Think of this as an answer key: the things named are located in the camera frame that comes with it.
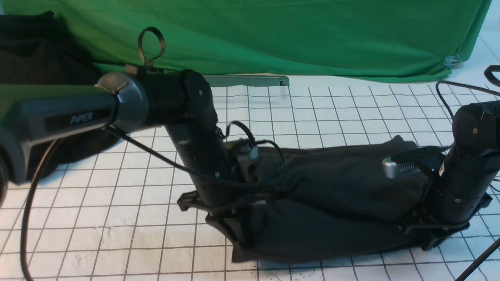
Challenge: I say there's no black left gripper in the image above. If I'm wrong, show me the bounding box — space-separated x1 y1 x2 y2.
177 187 274 247

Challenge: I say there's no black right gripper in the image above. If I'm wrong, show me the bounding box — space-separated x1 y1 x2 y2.
398 193 492 251

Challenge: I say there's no gray long-sleeved shirt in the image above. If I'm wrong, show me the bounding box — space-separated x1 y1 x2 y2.
232 136 427 264

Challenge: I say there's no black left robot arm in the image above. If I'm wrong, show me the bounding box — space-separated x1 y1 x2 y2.
1 70 273 247

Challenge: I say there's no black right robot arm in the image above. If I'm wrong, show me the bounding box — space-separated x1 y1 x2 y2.
383 101 499 251

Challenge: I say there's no metal binder clip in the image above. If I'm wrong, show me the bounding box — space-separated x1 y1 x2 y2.
442 54 462 70

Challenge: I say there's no green backdrop cloth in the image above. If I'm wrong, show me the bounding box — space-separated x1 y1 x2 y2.
1 0 491 83

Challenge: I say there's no black clothing pile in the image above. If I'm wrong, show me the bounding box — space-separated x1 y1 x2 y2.
0 11 119 178

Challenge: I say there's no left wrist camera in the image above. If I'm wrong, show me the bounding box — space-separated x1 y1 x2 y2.
225 139 259 167

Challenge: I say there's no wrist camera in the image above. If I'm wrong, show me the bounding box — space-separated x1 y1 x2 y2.
225 139 259 167
382 150 446 180

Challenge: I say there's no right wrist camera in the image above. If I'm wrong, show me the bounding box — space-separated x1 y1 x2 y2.
382 150 446 180

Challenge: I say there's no gray metal bracket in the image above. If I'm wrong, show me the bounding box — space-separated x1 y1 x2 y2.
203 74 290 87

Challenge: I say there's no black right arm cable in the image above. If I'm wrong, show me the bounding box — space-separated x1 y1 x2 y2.
435 64 500 281

